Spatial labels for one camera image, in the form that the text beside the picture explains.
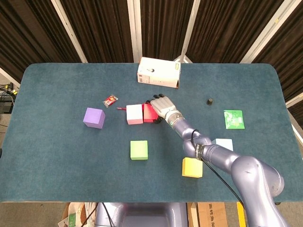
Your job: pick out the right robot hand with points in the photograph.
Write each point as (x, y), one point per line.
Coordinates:
(163, 106)

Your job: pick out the red foam cube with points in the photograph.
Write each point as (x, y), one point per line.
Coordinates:
(148, 116)

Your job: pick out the pink foam cube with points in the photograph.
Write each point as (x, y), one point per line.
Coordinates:
(134, 113)

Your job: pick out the purple foam cube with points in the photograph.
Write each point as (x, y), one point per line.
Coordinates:
(93, 118)

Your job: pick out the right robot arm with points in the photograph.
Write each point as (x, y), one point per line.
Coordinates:
(251, 170)

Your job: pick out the white cardboard box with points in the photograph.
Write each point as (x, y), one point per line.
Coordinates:
(158, 73)

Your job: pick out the red ribbon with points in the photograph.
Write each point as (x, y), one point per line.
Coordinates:
(121, 108)

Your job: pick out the small black cap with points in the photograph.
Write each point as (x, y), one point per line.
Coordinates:
(209, 101)

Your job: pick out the green foam cube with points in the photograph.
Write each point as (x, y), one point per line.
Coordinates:
(139, 150)

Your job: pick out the small red candy packet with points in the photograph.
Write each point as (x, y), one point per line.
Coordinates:
(110, 101)

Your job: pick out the yellow foam cube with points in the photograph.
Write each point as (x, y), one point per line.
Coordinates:
(191, 169)

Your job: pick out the light blue foam cube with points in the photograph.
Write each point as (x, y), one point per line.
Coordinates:
(225, 143)

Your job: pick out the green foil packet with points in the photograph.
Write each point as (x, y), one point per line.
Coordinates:
(234, 119)

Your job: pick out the dark brown curtain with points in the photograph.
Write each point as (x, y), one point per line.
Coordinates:
(106, 28)

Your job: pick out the grey-blue robot torso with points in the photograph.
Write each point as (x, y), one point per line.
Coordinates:
(146, 215)

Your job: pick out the brown cardboard box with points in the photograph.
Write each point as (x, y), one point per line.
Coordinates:
(210, 215)

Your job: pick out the teal felt table cover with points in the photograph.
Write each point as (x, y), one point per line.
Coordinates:
(59, 165)

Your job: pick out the yellow strip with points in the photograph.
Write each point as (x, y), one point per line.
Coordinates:
(240, 210)

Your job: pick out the white paper bag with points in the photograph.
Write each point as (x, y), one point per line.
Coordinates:
(75, 215)

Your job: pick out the white frame post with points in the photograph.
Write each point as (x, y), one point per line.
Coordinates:
(134, 28)
(190, 23)
(68, 30)
(267, 30)
(294, 99)
(8, 78)

